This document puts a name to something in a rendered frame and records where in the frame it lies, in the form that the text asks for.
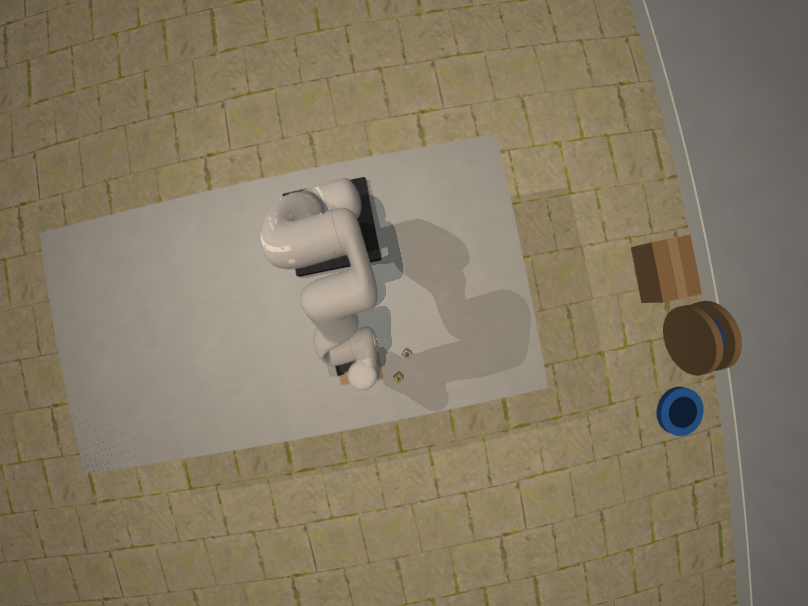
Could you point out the brown flat mat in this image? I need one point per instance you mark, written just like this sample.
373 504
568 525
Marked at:
344 379

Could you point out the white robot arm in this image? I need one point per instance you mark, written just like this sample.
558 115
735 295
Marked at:
329 300

